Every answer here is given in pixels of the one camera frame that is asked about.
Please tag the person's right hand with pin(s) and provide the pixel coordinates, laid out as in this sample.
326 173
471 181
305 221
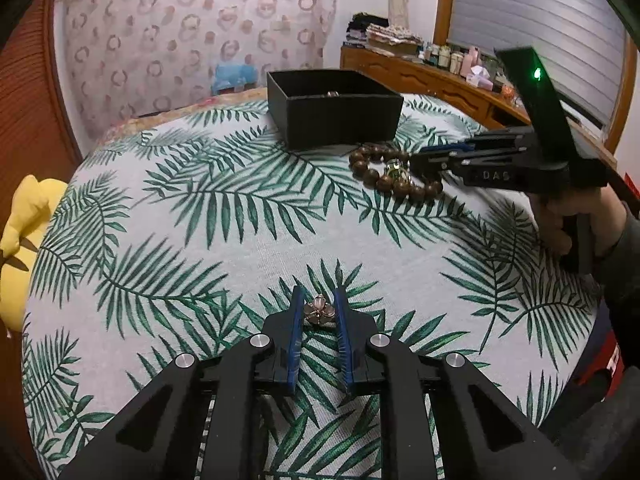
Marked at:
550 220

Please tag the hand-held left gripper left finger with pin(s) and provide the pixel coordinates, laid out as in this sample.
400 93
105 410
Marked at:
295 330

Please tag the small flower brooch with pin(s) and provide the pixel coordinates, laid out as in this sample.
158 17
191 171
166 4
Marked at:
320 312

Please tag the grey window blind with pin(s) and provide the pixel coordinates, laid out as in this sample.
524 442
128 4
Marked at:
525 10

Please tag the green stone jewelry piece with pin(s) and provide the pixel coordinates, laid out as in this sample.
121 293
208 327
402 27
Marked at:
395 169

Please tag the circle pattern curtain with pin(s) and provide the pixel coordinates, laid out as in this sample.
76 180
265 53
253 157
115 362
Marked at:
175 35

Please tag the wooden window frame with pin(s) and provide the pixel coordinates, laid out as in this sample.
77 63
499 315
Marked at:
442 0

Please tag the row of cosmetic bottles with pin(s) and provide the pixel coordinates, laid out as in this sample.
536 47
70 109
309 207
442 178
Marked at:
450 60

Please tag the black cardboard box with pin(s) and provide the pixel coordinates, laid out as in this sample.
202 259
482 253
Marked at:
340 120

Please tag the pink tissue box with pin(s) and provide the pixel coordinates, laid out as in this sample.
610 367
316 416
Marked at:
480 75

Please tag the blue plush toy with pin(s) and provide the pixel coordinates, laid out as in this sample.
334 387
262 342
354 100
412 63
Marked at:
235 77

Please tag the yellow plush toy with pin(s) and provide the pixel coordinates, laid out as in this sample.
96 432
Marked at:
25 240

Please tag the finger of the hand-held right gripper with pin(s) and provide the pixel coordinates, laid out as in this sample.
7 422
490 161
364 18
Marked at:
450 147
440 161

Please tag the wooden cabinet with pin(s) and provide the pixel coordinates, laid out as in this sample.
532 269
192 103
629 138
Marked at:
425 77

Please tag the stack of dark clothes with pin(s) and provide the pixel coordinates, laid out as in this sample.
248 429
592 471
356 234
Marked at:
362 30

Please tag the small orange jar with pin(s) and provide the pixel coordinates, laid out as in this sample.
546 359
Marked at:
508 91

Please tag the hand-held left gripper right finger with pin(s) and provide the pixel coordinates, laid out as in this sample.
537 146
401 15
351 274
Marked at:
345 335

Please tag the wooden louvered wardrobe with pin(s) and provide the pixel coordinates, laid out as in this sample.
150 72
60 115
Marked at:
35 85

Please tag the floral bedsheet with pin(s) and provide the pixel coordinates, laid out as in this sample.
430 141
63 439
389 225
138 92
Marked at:
130 127

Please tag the folded floral cloth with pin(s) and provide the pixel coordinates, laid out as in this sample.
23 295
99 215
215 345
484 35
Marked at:
395 40

